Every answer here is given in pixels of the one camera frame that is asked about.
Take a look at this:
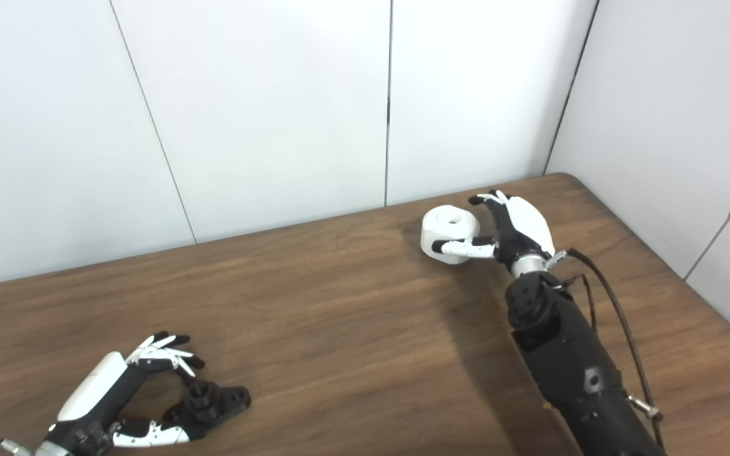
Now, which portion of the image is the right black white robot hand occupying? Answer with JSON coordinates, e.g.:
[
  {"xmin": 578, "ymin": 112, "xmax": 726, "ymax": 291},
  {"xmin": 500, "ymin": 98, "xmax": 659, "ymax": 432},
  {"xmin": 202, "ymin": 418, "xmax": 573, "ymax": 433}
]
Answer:
[{"xmin": 432, "ymin": 190, "xmax": 556, "ymax": 265}]

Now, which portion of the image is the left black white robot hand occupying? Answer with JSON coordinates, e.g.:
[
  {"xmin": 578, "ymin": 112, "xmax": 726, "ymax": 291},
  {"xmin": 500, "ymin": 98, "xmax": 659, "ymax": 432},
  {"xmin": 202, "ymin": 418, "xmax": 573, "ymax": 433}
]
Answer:
[{"xmin": 42, "ymin": 331, "xmax": 206, "ymax": 456}]

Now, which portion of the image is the round white cylinder piece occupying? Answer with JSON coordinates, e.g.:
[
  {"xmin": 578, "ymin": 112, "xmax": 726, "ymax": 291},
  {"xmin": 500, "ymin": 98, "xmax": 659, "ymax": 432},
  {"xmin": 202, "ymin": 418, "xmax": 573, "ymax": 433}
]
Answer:
[{"xmin": 420, "ymin": 206, "xmax": 481, "ymax": 263}]

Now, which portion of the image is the black flanged holder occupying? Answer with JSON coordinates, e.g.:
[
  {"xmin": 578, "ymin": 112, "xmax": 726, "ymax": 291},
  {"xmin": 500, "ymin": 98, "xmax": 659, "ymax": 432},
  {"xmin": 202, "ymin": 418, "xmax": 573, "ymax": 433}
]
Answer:
[{"xmin": 162, "ymin": 380, "xmax": 252, "ymax": 438}]

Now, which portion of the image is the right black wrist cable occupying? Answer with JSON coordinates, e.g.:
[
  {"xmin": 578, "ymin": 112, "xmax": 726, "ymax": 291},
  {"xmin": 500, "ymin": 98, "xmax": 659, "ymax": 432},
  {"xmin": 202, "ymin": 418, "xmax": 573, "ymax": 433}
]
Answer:
[{"xmin": 546, "ymin": 248, "xmax": 667, "ymax": 453}]

